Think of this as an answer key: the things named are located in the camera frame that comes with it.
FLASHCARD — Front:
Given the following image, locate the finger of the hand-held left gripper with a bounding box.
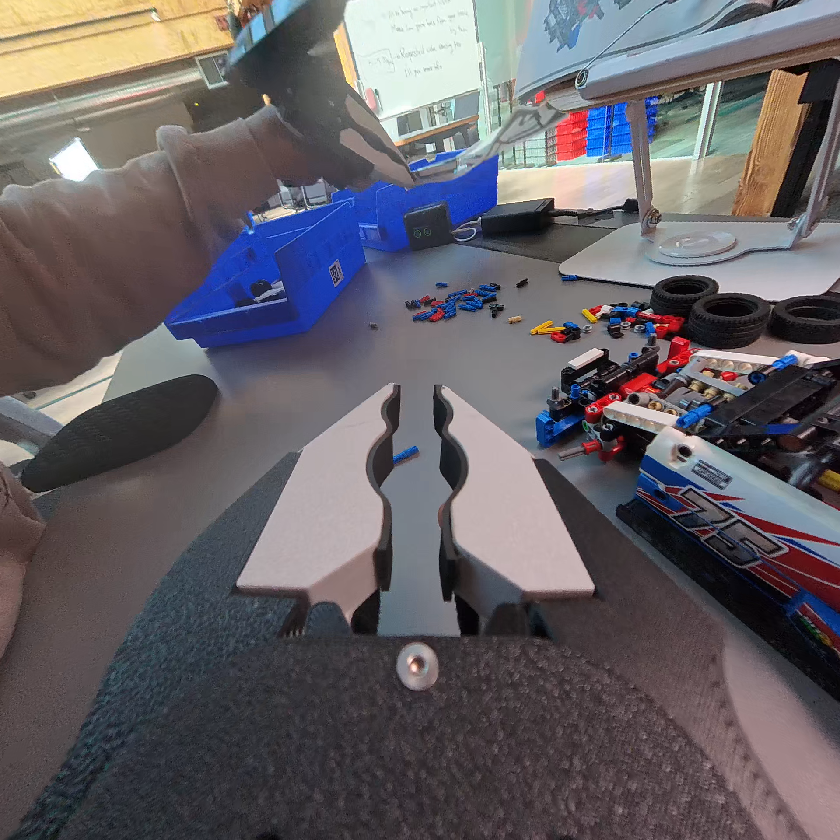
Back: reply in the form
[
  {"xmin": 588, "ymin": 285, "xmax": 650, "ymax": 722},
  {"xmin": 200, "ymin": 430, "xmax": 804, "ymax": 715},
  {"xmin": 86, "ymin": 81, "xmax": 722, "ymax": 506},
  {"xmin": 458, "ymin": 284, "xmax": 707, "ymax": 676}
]
[
  {"xmin": 340, "ymin": 88, "xmax": 418, "ymax": 190},
  {"xmin": 458, "ymin": 105, "xmax": 567, "ymax": 173}
]

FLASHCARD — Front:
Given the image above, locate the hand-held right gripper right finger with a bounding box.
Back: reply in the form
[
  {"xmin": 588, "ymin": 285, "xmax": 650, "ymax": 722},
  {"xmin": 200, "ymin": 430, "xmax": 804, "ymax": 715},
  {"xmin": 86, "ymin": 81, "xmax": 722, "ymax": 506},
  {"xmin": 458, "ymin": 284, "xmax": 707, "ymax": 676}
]
[{"xmin": 433, "ymin": 385, "xmax": 597, "ymax": 624}]

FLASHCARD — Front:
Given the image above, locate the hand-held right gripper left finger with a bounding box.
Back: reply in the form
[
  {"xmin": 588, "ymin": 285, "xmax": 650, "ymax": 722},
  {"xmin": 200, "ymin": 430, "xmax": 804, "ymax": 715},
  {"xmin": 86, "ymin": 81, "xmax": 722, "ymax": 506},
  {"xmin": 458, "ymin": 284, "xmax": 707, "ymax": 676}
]
[{"xmin": 235, "ymin": 383, "xmax": 403, "ymax": 624}]

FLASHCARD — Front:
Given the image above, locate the person's left forearm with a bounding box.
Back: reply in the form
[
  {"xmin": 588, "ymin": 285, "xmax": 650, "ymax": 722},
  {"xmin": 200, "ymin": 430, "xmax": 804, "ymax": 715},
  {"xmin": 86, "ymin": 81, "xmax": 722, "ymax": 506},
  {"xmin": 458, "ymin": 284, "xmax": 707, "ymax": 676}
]
[{"xmin": 0, "ymin": 105, "xmax": 303, "ymax": 398}]

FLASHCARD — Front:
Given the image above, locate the black desk mat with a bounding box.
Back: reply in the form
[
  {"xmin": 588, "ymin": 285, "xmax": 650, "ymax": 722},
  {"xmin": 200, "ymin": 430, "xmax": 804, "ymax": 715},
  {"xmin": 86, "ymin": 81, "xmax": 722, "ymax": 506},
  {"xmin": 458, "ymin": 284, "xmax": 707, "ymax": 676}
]
[{"xmin": 453, "ymin": 217, "xmax": 621, "ymax": 265}]

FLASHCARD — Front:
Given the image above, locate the grey desk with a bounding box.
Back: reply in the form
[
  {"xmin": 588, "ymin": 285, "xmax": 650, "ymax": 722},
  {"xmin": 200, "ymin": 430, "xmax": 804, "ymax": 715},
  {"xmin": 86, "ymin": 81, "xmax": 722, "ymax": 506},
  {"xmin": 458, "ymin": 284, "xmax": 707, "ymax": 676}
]
[{"xmin": 0, "ymin": 220, "xmax": 840, "ymax": 840}]

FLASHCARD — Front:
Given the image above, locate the rack of red blue bins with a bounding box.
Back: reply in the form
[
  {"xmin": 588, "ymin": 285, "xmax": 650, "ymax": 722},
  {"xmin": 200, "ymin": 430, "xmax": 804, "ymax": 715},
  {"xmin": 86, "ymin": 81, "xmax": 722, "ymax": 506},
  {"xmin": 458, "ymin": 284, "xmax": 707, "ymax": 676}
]
[{"xmin": 545, "ymin": 97, "xmax": 660, "ymax": 162}]

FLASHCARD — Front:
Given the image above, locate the black power adapter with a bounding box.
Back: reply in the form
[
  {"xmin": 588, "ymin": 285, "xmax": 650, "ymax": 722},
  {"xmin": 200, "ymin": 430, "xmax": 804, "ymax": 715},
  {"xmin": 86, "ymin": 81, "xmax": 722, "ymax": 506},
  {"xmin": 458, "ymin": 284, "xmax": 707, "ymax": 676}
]
[{"xmin": 481, "ymin": 198, "xmax": 556, "ymax": 237}]

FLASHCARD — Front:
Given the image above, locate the black box with green lights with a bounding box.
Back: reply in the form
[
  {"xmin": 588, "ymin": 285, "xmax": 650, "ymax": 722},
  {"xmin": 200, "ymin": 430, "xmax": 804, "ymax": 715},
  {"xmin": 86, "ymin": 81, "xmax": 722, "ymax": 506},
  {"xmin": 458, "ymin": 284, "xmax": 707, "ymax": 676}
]
[{"xmin": 403, "ymin": 203, "xmax": 454, "ymax": 251}]

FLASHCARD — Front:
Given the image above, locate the whiteboard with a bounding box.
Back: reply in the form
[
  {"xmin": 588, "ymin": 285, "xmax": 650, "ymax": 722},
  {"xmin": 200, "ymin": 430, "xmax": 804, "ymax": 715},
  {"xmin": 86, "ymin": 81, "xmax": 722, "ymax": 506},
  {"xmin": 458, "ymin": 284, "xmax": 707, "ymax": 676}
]
[{"xmin": 344, "ymin": 0, "xmax": 487, "ymax": 120}]

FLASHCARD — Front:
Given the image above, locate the blue divided storage bin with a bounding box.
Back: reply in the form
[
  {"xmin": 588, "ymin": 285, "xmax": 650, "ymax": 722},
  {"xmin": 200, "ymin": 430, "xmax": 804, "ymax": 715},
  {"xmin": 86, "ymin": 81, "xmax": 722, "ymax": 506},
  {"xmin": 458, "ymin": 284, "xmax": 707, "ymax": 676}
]
[{"xmin": 164, "ymin": 200, "xmax": 367, "ymax": 349}]

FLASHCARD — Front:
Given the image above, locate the pile of small blue pins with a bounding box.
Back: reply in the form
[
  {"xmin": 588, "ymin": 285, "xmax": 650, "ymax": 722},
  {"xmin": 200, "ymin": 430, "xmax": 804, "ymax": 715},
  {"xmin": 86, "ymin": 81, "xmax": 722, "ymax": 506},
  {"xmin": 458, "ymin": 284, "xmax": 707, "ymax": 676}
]
[{"xmin": 405, "ymin": 281, "xmax": 506, "ymax": 324}]

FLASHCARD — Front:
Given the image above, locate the pile of mixed coloured pieces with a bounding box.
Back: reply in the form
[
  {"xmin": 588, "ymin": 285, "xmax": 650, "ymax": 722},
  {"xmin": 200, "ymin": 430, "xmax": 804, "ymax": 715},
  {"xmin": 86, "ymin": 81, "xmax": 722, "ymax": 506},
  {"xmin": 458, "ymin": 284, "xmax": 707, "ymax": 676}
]
[{"xmin": 530, "ymin": 301, "xmax": 686, "ymax": 345}]

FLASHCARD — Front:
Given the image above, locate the black padded armrest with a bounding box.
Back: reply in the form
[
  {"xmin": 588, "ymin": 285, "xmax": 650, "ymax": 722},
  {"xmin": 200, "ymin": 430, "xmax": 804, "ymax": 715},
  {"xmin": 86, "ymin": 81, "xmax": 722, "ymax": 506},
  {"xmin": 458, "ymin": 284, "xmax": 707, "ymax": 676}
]
[{"xmin": 20, "ymin": 374, "xmax": 221, "ymax": 493}]

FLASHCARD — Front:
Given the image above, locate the white book stand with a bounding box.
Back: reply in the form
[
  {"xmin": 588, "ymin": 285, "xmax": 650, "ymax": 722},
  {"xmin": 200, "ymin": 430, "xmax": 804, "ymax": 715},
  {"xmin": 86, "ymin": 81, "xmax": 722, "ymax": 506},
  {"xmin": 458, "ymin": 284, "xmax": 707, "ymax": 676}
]
[{"xmin": 515, "ymin": 0, "xmax": 840, "ymax": 303}]

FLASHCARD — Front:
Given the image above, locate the toy race car model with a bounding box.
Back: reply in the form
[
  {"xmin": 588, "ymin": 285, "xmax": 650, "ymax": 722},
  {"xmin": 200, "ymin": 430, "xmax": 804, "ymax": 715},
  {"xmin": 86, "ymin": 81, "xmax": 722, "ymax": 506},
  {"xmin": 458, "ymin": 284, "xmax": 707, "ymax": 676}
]
[{"xmin": 535, "ymin": 335, "xmax": 840, "ymax": 660}]

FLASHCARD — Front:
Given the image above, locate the black rubber tire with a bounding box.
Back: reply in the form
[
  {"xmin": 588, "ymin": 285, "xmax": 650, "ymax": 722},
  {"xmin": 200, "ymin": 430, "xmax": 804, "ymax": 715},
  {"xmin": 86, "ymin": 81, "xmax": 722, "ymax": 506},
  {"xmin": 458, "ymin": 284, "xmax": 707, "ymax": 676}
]
[
  {"xmin": 768, "ymin": 295, "xmax": 840, "ymax": 345},
  {"xmin": 650, "ymin": 276, "xmax": 720, "ymax": 320},
  {"xmin": 688, "ymin": 293, "xmax": 772, "ymax": 349}
]

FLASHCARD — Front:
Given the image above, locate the person's beige sweatshirt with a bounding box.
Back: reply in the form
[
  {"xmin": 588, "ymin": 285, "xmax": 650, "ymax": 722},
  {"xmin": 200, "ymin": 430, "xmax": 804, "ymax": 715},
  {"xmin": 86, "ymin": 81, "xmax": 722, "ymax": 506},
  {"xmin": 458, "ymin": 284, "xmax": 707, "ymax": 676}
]
[{"xmin": 0, "ymin": 459, "xmax": 48, "ymax": 660}]

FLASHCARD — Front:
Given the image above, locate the black cable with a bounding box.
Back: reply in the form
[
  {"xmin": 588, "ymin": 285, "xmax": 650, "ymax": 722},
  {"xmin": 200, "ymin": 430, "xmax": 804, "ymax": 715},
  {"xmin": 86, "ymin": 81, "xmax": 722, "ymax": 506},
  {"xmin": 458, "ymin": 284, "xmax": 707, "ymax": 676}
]
[{"xmin": 554, "ymin": 202, "xmax": 641, "ymax": 219}]

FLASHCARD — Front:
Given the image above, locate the white page holder cord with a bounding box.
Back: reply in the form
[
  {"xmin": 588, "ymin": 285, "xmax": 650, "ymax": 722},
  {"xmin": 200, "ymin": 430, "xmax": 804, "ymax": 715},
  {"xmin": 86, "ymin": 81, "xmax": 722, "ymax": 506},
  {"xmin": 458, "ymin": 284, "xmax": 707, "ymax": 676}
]
[{"xmin": 576, "ymin": 0, "xmax": 742, "ymax": 89}]

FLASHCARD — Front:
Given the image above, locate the wooden post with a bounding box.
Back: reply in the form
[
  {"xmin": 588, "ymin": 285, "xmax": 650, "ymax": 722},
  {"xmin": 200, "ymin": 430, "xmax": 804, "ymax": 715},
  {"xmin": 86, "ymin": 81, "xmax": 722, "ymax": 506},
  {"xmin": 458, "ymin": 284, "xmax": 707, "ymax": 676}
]
[{"xmin": 731, "ymin": 69, "xmax": 811, "ymax": 217}]

